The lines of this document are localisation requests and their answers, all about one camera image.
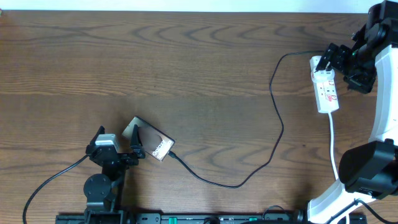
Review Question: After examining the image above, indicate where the bronze Galaxy smartphone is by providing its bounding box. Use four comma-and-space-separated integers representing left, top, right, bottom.
122, 116, 175, 161

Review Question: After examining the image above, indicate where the black USB charging cable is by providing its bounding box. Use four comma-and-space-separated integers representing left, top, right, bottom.
167, 50, 332, 189

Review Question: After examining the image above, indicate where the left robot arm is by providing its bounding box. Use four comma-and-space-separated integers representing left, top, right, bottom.
83, 125, 146, 223

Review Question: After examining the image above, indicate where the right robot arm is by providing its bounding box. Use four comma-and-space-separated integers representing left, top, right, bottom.
306, 1, 397, 223

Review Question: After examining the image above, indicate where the white USB charger plug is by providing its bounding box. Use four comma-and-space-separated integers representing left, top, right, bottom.
310, 55, 335, 76

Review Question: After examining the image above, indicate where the white power strip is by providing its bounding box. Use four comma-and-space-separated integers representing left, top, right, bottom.
311, 70, 339, 114

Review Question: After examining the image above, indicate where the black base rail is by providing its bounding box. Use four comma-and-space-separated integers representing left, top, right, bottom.
55, 207, 309, 224

